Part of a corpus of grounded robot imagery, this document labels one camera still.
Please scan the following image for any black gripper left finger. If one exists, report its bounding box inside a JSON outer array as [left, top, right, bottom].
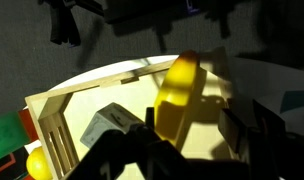
[[67, 107, 193, 180]]

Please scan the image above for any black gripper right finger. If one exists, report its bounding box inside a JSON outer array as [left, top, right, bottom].
[[218, 100, 285, 180]]

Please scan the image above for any yellow banana toy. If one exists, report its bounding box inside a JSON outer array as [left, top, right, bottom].
[[154, 50, 199, 149]]

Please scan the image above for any wooden tray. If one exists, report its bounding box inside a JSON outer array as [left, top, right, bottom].
[[25, 47, 231, 180]]

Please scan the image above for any yellow ball toy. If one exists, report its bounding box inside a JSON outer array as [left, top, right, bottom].
[[26, 147, 53, 180]]

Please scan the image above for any grey cube block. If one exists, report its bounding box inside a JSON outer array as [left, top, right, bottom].
[[80, 103, 142, 148]]

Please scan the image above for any orange block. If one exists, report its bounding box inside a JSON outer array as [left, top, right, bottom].
[[18, 109, 38, 142]]

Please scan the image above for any green block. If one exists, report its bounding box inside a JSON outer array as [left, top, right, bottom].
[[0, 112, 30, 159]]

